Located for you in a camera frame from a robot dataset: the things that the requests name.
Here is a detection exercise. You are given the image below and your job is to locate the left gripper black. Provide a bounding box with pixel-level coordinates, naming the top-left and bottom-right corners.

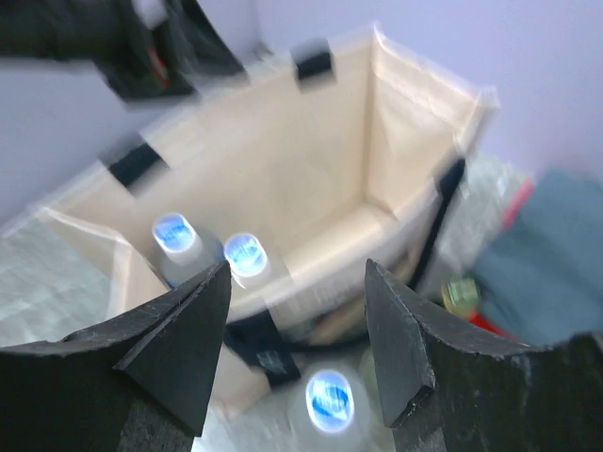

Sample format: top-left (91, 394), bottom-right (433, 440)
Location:
top-left (1, 1), bottom-right (245, 103)

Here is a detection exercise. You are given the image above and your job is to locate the folded red cloth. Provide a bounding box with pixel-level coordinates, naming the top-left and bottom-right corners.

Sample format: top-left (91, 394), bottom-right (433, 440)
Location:
top-left (467, 182), bottom-right (534, 339)

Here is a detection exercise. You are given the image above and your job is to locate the plastic water bottle blue cap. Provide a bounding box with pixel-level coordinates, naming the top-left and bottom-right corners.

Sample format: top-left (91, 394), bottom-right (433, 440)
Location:
top-left (287, 362), bottom-right (372, 451)

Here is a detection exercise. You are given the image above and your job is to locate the beige canvas tote bag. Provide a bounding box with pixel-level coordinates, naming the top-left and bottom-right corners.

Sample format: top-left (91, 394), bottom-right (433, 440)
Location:
top-left (38, 32), bottom-right (498, 418)

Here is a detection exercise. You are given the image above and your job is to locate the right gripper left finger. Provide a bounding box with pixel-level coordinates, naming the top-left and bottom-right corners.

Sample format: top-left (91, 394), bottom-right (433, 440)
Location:
top-left (1, 263), bottom-right (231, 451)

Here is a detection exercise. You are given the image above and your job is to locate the folded grey cloth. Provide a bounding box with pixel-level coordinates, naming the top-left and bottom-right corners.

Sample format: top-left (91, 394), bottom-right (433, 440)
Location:
top-left (470, 171), bottom-right (602, 346)

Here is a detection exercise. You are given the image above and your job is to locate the green Perrier glass bottle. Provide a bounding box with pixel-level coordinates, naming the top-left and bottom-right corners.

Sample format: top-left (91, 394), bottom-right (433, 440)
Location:
top-left (441, 278), bottom-right (481, 318)

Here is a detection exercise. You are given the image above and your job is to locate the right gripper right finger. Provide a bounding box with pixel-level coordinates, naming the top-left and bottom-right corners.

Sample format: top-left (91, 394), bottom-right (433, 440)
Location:
top-left (365, 261), bottom-right (602, 451)

